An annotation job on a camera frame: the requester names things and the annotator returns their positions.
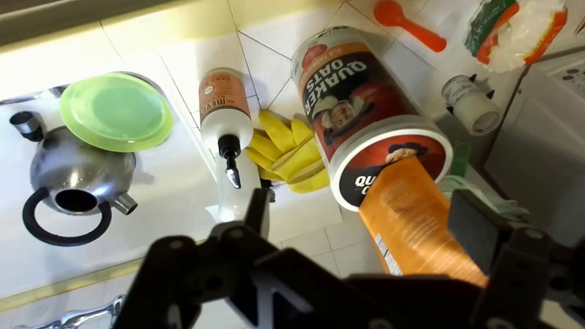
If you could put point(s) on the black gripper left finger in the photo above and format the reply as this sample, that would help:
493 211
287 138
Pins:
201 275

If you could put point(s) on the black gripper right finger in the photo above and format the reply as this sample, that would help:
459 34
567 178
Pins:
523 268

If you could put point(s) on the orange label pump bottle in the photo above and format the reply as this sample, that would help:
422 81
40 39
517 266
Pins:
223 102

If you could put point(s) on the small white pill bottle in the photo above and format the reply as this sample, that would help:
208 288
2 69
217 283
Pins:
471 103

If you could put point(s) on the white ceramic sink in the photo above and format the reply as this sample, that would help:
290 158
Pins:
164 202

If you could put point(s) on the metal cutlery piece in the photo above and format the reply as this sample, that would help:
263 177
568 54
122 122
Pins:
84 315

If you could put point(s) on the white microwave oven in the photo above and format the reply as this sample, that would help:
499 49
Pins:
541 147

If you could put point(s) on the yellow rubber glove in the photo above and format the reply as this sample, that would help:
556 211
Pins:
289 153

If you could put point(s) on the green plastic bowl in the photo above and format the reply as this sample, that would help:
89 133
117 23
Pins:
115 113

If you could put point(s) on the Quaker oats canister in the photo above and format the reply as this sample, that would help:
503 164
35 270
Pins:
358 103

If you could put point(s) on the white orange green round container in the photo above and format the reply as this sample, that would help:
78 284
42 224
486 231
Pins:
517 34

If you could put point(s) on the orange plastic spoon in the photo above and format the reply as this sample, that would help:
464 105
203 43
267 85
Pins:
413 28

